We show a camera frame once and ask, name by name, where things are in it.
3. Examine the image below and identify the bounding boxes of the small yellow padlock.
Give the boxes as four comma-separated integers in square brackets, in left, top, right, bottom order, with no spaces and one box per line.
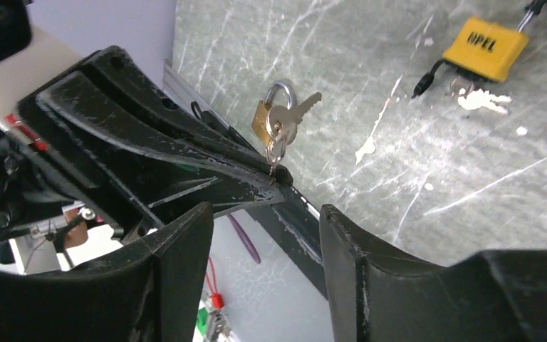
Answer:
[412,9,540,98]

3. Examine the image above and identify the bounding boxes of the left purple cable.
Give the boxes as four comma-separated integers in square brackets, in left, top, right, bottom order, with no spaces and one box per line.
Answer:
[226,213,263,265]

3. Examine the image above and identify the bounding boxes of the silver key bunch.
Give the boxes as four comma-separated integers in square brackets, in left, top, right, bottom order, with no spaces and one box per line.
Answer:
[265,92,323,175]

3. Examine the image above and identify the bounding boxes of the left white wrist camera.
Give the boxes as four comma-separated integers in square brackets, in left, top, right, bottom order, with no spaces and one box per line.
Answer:
[0,1,82,132]

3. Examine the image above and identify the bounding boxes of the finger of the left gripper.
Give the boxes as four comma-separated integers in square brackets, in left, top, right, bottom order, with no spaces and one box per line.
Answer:
[80,155,287,237]
[16,46,293,188]

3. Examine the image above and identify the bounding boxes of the short shackle brass padlock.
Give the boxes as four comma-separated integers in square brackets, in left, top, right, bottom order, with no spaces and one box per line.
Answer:
[251,79,298,145]

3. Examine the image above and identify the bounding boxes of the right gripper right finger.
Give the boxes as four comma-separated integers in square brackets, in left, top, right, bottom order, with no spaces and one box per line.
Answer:
[320,204,547,341]

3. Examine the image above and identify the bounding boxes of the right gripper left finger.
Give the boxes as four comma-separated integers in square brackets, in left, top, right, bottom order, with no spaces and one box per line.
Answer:
[0,202,214,341]

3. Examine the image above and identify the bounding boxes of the person behind the rig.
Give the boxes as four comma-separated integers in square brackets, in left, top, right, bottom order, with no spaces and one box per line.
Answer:
[63,208,88,249]

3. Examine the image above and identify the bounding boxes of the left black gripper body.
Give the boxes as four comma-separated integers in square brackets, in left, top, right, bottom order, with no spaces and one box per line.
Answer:
[6,108,132,239]

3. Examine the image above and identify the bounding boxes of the keys of yellow padlock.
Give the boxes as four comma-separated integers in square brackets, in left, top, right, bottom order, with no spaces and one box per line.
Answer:
[449,76,513,115]

